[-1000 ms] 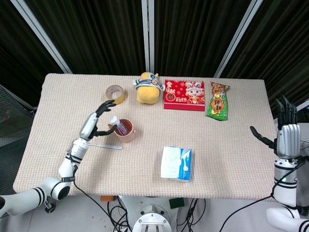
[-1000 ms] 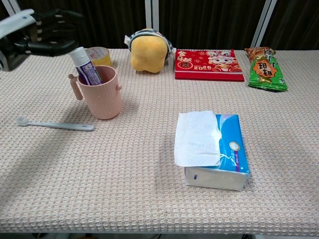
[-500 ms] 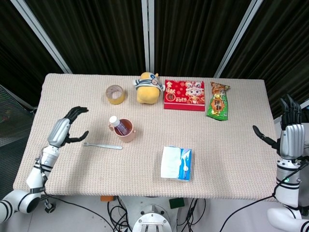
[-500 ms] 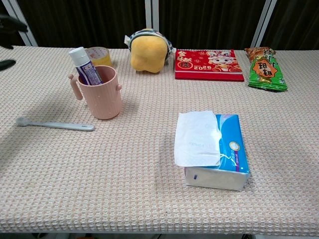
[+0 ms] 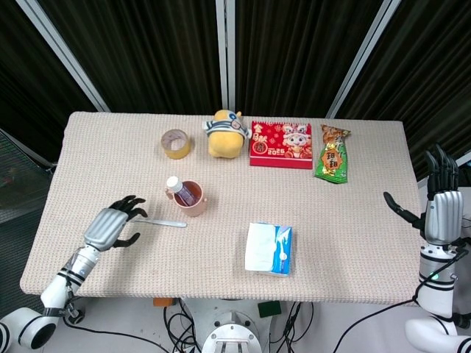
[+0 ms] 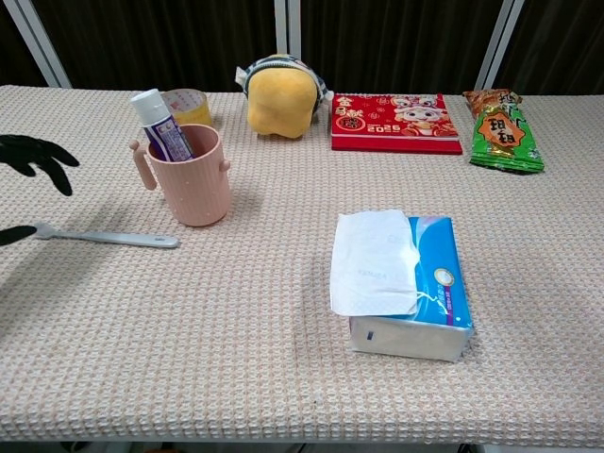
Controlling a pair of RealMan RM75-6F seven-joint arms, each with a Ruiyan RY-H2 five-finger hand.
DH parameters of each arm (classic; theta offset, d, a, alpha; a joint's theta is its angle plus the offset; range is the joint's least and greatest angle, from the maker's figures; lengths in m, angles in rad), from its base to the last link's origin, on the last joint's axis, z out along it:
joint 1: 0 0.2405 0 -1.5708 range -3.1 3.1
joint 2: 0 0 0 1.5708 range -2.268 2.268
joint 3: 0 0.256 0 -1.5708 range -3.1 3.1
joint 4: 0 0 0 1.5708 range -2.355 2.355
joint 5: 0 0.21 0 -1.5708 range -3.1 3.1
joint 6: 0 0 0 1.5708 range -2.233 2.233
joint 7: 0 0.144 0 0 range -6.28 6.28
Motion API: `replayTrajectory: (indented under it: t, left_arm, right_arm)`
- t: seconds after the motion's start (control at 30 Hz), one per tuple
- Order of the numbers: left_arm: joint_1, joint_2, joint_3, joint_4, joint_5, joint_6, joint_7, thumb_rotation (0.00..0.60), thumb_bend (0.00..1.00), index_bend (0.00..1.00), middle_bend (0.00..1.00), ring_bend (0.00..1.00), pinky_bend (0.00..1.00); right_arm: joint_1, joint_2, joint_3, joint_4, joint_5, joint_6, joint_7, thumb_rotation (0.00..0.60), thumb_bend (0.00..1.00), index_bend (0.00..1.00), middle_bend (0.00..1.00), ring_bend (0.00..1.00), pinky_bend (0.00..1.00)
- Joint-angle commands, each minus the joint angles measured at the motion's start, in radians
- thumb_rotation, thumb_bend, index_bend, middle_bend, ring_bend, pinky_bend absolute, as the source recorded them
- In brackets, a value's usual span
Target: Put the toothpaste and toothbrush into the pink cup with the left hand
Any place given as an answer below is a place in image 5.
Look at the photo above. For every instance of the yellow packing tape roll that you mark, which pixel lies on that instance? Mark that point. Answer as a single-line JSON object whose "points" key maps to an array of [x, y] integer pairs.
{"points": [[176, 151]]}

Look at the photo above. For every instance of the red desk calendar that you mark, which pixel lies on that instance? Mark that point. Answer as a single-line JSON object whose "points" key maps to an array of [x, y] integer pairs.
{"points": [[281, 147]]}

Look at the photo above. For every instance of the dark mesh side panel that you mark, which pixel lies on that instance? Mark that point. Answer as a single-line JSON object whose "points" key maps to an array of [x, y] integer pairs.
{"points": [[18, 206]]}

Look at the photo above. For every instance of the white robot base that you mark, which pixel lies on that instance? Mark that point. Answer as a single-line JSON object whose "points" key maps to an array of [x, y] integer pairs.
{"points": [[235, 331]]}

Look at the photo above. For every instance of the grey upright frame post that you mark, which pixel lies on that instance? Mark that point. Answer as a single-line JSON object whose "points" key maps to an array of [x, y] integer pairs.
{"points": [[225, 55]]}

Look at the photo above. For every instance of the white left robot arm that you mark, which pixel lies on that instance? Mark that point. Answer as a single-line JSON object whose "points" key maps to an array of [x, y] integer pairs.
{"points": [[55, 290]]}

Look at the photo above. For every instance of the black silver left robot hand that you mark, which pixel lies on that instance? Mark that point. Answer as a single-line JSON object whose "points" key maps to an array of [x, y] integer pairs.
{"points": [[105, 228]]}

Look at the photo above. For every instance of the yellow plush toy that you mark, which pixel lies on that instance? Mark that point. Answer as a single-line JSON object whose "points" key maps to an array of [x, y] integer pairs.
{"points": [[224, 143]]}

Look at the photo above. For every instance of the pink ribbed cup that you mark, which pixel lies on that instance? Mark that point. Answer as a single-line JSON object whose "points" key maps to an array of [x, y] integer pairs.
{"points": [[193, 210]]}

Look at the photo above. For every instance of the beige waffle tablecloth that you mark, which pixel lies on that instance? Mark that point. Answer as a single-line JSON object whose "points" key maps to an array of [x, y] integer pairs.
{"points": [[331, 239]]}

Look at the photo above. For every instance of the grey slanted frame post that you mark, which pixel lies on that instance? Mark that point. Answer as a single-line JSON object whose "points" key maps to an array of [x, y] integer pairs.
{"points": [[364, 59], [70, 62]]}

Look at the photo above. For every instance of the green snack bag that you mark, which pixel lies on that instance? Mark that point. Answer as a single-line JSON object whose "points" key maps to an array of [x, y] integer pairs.
{"points": [[331, 165]]}

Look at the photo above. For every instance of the green block under table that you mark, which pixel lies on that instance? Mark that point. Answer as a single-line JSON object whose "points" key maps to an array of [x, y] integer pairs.
{"points": [[269, 309]]}

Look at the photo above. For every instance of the black round knob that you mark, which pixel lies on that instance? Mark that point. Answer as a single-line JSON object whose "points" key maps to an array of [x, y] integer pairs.
{"points": [[77, 314]]}

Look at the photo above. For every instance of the black pleated curtain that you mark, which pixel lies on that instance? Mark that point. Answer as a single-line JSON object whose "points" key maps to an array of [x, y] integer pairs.
{"points": [[29, 73], [434, 73], [147, 55], [294, 55]]}

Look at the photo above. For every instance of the grey toothbrush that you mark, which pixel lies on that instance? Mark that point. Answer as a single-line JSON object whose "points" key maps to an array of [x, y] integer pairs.
{"points": [[165, 222]]}

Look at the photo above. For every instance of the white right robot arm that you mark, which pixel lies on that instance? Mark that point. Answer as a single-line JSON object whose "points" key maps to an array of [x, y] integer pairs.
{"points": [[436, 290]]}

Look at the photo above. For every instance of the blue white tissue pack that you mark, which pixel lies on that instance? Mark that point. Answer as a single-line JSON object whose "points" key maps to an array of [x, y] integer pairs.
{"points": [[268, 250]]}

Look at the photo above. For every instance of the orange block under table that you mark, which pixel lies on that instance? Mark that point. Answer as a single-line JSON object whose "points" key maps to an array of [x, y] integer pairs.
{"points": [[162, 302]]}

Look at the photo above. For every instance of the white-capped plastic bottle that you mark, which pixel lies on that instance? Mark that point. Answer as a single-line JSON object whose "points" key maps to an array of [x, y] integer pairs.
{"points": [[178, 187]]}

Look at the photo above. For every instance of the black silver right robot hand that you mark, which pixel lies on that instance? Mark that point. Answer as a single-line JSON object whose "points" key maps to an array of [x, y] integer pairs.
{"points": [[445, 213]]}

